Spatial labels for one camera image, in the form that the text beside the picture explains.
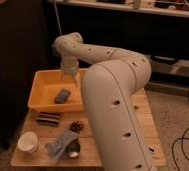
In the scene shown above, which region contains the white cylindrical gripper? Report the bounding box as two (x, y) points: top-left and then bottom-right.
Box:
(60, 55), (79, 87)

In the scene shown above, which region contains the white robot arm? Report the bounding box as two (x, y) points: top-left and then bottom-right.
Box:
(53, 32), (157, 171)

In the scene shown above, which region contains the yellow plastic bin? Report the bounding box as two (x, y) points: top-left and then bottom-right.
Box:
(28, 68), (86, 113)

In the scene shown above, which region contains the dark striped block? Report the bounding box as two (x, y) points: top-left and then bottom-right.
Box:
(36, 113), (60, 126)

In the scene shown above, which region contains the pine cone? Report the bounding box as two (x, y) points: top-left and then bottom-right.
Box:
(69, 120), (84, 133)

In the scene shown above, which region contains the small metal cup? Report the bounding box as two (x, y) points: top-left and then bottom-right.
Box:
(66, 141), (81, 158)

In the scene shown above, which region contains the grey blue cloth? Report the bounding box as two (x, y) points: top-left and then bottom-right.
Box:
(45, 129), (79, 162)

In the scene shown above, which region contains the white paper cup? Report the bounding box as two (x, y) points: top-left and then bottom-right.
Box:
(18, 132), (39, 153)

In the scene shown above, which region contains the metal pole stand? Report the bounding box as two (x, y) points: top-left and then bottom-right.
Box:
(53, 0), (63, 36)

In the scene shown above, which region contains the grey metal case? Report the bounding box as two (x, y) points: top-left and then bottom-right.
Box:
(148, 55), (189, 79)

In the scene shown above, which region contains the wooden shelf with items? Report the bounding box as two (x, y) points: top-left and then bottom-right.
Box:
(47, 0), (189, 20)

